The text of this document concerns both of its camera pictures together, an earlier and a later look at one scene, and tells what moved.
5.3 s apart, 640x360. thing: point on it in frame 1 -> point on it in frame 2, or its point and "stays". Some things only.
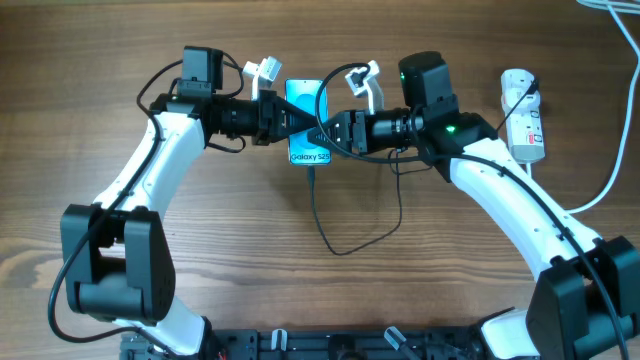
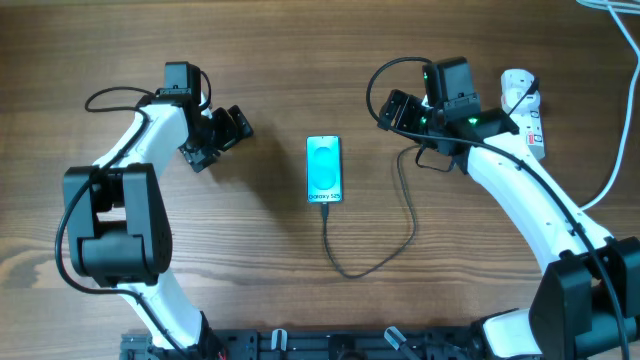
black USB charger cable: x=311 y=182 -> x=408 y=181
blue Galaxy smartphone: x=312 y=95 -> x=324 y=173
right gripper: x=347 y=123 -> x=411 y=106
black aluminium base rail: x=318 y=344 stays
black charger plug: x=533 y=87 stays
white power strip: x=525 y=125 stays
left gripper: x=270 y=109 -> x=229 y=136
